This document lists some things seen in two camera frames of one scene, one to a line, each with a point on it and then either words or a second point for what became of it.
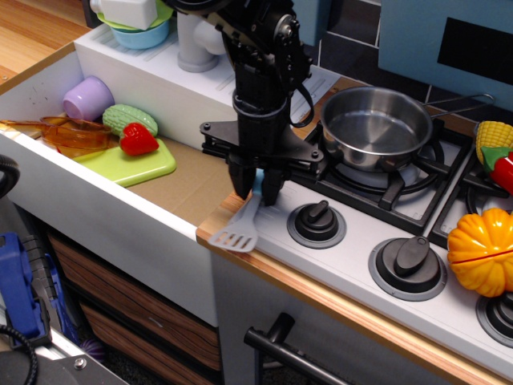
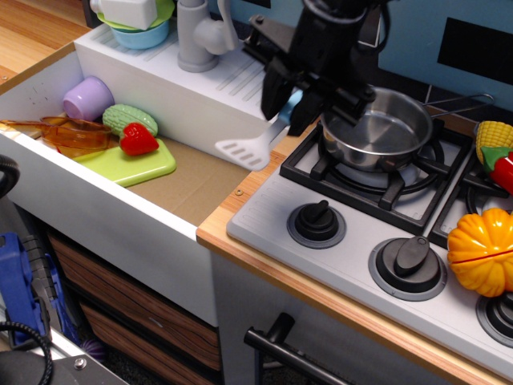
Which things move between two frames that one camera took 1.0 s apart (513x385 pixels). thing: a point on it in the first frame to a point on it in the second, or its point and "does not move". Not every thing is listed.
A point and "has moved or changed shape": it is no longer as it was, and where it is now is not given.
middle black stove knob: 408,269 does not move
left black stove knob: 316,225 does not move
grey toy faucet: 199,41 does not move
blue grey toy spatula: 240,234 has moved or changed shape
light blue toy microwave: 465,45 does not move
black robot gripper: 260,135 to 321,51
